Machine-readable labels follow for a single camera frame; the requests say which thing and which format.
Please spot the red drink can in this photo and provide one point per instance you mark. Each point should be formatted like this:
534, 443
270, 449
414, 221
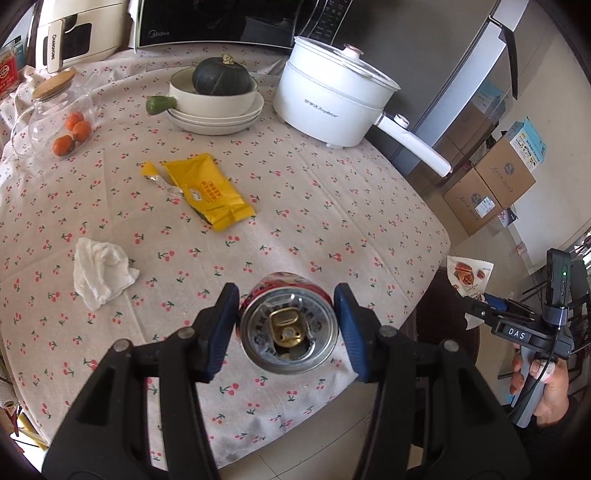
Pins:
286, 337

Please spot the white electric pot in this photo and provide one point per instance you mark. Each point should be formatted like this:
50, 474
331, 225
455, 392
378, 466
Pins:
323, 101

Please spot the cardboard box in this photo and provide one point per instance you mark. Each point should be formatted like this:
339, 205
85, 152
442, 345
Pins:
505, 173
473, 203

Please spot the light blue box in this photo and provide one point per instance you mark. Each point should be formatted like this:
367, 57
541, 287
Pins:
528, 143

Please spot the grey refrigerator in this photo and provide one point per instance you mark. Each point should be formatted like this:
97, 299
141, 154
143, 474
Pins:
438, 55

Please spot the glass jar with wooden lid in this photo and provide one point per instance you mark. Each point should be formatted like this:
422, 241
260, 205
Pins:
46, 104

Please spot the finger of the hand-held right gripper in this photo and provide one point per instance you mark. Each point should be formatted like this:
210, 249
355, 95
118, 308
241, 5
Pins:
496, 303

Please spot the black microwave oven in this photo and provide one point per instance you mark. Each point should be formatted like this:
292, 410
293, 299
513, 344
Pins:
231, 23

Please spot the cherry print tablecloth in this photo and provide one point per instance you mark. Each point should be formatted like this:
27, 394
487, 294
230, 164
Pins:
300, 221

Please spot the tangerine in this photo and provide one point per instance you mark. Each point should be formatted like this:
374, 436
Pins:
73, 122
83, 131
63, 146

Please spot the white pastry print wrapper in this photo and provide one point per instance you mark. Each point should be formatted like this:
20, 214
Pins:
466, 274

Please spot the yellow wrapper strip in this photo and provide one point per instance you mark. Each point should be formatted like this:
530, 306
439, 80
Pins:
150, 170

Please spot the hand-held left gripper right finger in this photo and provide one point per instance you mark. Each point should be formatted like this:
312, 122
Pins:
351, 332

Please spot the dark green squash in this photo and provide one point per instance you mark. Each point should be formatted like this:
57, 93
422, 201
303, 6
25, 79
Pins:
221, 76

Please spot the person's right hand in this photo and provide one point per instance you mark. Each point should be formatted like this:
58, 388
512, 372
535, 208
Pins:
556, 392

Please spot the yellow snack wrapper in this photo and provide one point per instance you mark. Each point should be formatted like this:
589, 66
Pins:
207, 184

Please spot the crumpled white tissue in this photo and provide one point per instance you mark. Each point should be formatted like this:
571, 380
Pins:
99, 272

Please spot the white kitchen appliance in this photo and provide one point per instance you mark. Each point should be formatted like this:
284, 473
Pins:
92, 32

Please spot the cream plate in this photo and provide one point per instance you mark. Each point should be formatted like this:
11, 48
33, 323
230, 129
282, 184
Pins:
212, 130
256, 108

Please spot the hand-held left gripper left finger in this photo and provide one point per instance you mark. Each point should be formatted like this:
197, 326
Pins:
224, 323

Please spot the red label jar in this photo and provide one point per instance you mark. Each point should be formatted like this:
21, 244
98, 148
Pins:
7, 74

